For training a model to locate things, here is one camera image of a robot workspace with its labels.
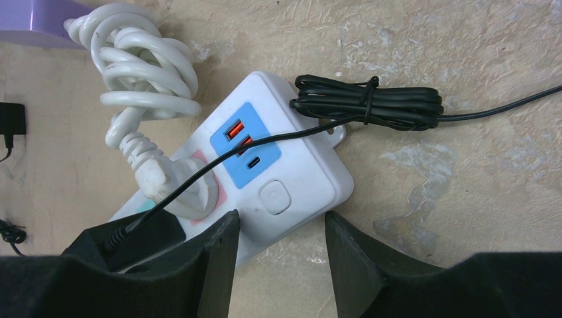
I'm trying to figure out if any white plug with cord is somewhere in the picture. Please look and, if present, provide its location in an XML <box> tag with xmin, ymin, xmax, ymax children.
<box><xmin>64</xmin><ymin>3</ymin><xmax>219</xmax><ymax>219</ymax></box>

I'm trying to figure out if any black plug adapter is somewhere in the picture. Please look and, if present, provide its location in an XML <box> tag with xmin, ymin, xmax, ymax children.
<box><xmin>1</xmin><ymin>102</ymin><xmax>27</xmax><ymax>256</ymax></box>
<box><xmin>102</xmin><ymin>75</ymin><xmax>561</xmax><ymax>272</ymax></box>

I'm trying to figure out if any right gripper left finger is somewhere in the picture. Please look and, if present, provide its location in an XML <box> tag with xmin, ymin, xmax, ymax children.
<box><xmin>1</xmin><ymin>210</ymin><xmax>240</xmax><ymax>317</ymax></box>

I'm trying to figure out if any purple rectangular box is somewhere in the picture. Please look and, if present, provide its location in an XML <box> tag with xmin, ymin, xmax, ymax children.
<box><xmin>1</xmin><ymin>0</ymin><xmax>93</xmax><ymax>49</ymax></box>

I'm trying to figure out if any white power strip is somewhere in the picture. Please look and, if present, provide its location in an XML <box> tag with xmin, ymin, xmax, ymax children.
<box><xmin>109</xmin><ymin>71</ymin><xmax>355</xmax><ymax>270</ymax></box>

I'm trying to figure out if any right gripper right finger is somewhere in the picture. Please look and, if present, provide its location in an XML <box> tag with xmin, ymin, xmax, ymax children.
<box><xmin>325</xmin><ymin>211</ymin><xmax>561</xmax><ymax>317</ymax></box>

